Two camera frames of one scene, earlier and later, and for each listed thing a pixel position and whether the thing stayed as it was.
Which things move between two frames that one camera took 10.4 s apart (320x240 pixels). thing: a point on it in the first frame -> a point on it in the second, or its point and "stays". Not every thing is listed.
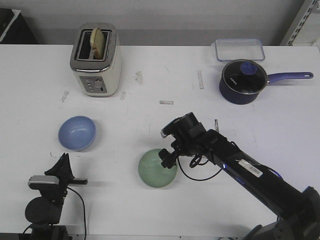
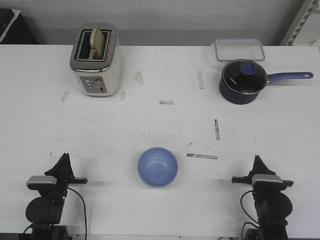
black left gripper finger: (68, 166) stays
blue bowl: (77, 132) -> (157, 167)
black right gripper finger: (170, 160) -> (260, 166)
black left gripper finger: (62, 164) stays
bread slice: (97, 41) stays
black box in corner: (14, 29) stays
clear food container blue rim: (239, 49) stays
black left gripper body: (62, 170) stays
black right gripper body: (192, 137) -> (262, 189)
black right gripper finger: (164, 155) -> (257, 167)
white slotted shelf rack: (304, 30) stays
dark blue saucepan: (242, 82) stays
